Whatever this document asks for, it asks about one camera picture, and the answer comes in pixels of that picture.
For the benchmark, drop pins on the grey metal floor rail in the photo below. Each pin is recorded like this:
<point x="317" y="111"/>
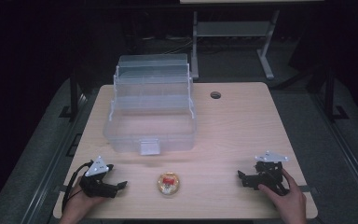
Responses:
<point x="52" y="161"/>
<point x="341" y="140"/>

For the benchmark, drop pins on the person's right hand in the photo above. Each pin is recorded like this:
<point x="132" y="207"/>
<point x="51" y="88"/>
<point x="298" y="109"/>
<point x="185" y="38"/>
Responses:
<point x="289" y="205"/>

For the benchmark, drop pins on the clear plastic tiered storage box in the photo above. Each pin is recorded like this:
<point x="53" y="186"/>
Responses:
<point x="150" y="124"/>

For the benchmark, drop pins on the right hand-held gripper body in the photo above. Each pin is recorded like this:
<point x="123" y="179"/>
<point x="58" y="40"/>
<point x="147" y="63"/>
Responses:
<point x="268" y="174"/>

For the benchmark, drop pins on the background desk with white legs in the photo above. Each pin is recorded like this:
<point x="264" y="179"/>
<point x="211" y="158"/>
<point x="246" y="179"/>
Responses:
<point x="233" y="28"/>

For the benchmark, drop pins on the black metal stand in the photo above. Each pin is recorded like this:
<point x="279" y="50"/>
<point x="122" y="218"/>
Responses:
<point x="330" y="93"/>
<point x="73" y="93"/>

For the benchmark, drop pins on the person's left hand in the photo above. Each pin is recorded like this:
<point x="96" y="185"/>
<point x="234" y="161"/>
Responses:
<point x="80" y="203"/>

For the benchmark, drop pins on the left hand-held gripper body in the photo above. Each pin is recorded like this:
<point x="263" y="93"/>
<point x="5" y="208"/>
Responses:
<point x="101" y="188"/>

